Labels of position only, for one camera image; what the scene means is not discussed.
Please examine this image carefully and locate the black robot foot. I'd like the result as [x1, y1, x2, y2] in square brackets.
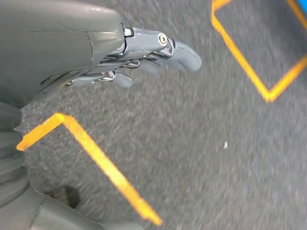
[44, 185, 80, 209]

